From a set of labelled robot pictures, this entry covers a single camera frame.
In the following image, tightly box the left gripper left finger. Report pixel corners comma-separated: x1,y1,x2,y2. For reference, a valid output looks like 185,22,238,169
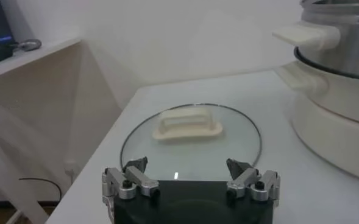
102,156,160,200

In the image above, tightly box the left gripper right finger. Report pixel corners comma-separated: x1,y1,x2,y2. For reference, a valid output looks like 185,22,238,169
226,158,281,202

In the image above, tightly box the glass pot lid white handle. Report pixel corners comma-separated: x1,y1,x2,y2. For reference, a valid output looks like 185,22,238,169
119,102,263,183

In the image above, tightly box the stainless steel steamer basket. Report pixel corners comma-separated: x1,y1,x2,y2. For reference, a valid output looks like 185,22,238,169
272,0,359,82

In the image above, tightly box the cream electric cooker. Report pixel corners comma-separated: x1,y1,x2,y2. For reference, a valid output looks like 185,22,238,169
273,60,359,185

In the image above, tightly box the white side desk with mouse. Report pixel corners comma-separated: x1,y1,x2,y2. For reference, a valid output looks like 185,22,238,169
0,37,124,224

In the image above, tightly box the white wall socket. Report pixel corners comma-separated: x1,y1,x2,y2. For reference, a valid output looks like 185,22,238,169
63,159,78,183

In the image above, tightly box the black floor cable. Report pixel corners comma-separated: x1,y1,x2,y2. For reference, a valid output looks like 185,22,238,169
19,177,63,202

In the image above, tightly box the grey cable coil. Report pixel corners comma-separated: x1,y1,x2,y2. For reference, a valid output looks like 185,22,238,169
14,38,43,52

